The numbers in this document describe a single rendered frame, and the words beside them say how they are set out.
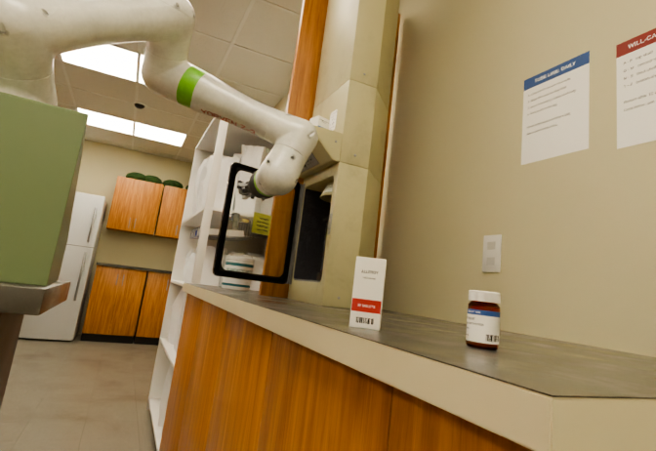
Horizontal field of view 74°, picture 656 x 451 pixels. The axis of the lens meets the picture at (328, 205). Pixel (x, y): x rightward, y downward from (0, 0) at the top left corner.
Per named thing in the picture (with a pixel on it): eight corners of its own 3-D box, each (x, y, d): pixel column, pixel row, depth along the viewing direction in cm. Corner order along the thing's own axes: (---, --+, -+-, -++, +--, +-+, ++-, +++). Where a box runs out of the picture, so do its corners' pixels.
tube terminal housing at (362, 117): (345, 305, 173) (365, 124, 188) (389, 312, 144) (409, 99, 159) (287, 298, 163) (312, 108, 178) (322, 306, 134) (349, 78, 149)
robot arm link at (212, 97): (194, 117, 127) (186, 98, 117) (214, 87, 131) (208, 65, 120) (306, 170, 126) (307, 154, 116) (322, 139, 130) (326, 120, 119)
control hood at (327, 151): (303, 179, 172) (307, 154, 174) (340, 161, 143) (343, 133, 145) (276, 172, 168) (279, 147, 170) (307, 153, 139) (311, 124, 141)
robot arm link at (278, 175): (257, 178, 110) (293, 200, 114) (279, 139, 114) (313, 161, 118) (243, 186, 123) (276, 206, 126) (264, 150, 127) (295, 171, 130)
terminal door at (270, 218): (286, 284, 163) (301, 182, 170) (212, 275, 144) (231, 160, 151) (285, 284, 163) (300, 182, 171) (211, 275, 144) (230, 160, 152)
